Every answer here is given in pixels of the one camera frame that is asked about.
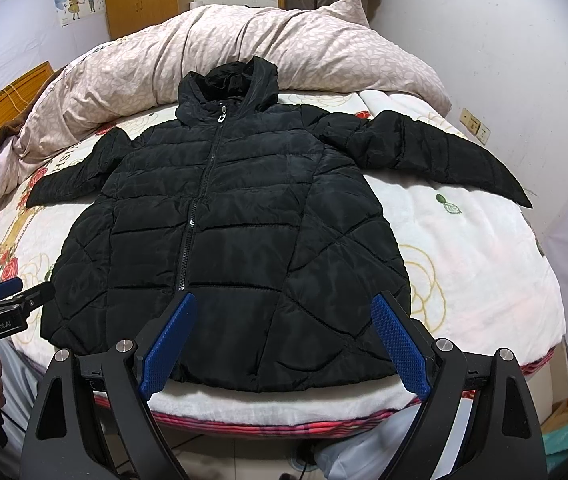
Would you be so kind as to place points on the black hooded puffer jacket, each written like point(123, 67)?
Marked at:
point(262, 212)

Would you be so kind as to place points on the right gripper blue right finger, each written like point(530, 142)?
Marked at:
point(407, 344)

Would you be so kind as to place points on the wooden bed headboard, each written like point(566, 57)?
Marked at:
point(15, 97)

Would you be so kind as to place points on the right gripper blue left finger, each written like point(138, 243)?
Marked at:
point(160, 343)

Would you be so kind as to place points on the pink leaf-pattern duvet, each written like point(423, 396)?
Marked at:
point(332, 49)

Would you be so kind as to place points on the wall power outlet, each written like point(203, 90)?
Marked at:
point(477, 128)

